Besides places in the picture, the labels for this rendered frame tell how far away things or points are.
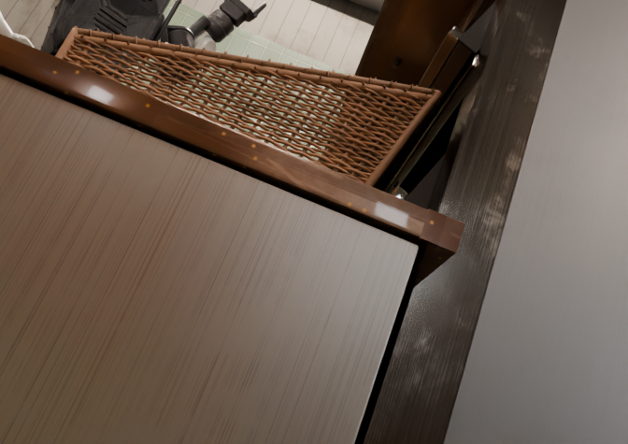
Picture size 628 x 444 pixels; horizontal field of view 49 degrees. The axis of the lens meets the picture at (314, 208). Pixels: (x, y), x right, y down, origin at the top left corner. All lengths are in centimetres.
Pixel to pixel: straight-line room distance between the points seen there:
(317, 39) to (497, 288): 505
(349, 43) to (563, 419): 515
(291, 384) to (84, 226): 21
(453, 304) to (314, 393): 23
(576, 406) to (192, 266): 42
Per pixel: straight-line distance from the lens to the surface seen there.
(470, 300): 76
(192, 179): 61
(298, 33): 576
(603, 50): 97
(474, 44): 99
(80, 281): 59
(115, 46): 93
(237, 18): 239
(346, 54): 571
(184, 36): 215
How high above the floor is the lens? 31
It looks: 22 degrees up
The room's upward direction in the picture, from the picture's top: 22 degrees clockwise
